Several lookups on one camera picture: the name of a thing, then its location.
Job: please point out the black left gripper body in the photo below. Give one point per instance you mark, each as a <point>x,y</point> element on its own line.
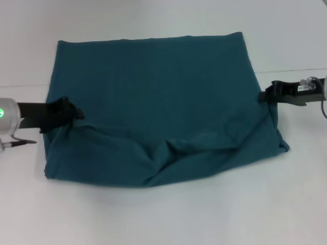
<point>38,114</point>

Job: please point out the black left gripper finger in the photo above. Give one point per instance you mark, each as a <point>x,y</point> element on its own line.
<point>75,112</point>

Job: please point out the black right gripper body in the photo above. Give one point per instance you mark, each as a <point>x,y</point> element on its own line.
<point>301,93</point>

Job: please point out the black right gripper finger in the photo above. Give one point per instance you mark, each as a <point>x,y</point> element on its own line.
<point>267,95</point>

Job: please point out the teal t-shirt with FREE print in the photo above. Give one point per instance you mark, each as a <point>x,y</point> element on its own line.
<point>153,102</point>

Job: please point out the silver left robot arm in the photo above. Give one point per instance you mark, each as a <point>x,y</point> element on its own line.
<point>9,114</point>

